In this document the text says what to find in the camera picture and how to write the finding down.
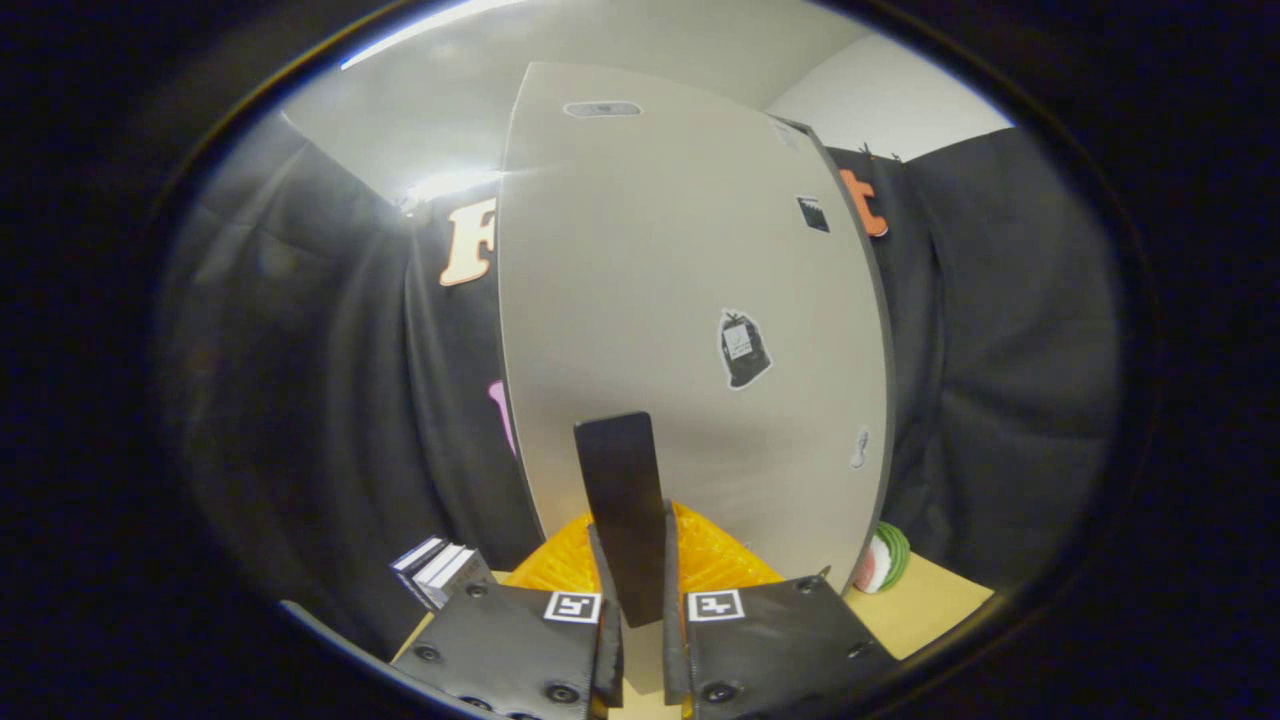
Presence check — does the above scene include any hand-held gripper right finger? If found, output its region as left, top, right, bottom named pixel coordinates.
left=663, top=500, right=898, bottom=720

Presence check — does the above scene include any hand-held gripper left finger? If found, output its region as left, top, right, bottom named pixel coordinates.
left=392, top=513, right=624, bottom=720

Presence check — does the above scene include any black cabinet door handle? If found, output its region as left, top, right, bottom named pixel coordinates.
left=574, top=412, right=667, bottom=628

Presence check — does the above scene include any beige shoe cabinet door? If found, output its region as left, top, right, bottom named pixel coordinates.
left=497, top=62, right=887, bottom=696

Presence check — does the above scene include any watermelon slice toy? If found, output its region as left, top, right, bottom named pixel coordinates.
left=853, top=522, right=912, bottom=596

